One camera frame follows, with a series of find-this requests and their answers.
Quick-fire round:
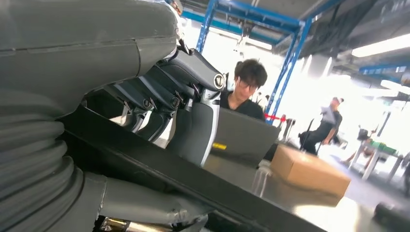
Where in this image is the blue metal shelf rack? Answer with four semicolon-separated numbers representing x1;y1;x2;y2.
181;0;345;126

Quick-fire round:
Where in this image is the person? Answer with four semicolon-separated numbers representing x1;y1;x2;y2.
298;97;345;156
219;58;269;122

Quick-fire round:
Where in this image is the grey laptop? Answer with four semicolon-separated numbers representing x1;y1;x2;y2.
209;107;282;169

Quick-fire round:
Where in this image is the red barrier belt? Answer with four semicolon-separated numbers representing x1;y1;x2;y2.
264;113;287;123

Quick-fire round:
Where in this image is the brown cardboard box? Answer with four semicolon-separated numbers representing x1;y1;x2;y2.
270;145;352;199

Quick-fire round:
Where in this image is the ceiling light tube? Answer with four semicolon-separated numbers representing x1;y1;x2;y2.
380;79;410;96
351;33;410;58

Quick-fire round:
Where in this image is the white table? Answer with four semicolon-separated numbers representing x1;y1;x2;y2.
347;137;405;182

